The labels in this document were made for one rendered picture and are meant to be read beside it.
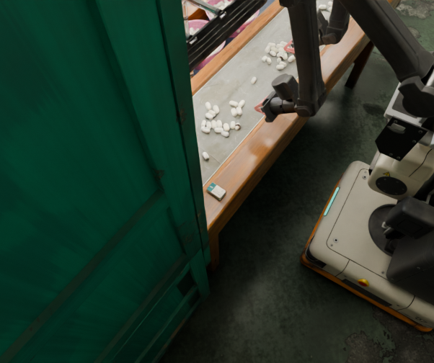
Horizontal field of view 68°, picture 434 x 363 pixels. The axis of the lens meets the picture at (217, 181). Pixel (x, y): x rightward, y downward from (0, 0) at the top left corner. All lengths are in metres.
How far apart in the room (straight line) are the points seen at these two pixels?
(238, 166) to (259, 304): 0.86
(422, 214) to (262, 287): 0.89
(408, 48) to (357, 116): 1.70
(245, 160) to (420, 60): 0.63
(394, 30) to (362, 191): 1.14
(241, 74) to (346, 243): 0.92
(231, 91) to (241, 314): 1.10
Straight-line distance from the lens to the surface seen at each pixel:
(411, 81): 0.81
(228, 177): 1.14
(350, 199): 1.76
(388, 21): 0.78
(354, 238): 1.69
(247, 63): 1.54
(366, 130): 2.42
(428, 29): 3.41
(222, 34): 1.15
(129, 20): 0.31
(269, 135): 1.25
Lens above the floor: 1.77
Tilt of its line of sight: 62 degrees down
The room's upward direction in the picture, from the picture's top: 2 degrees counter-clockwise
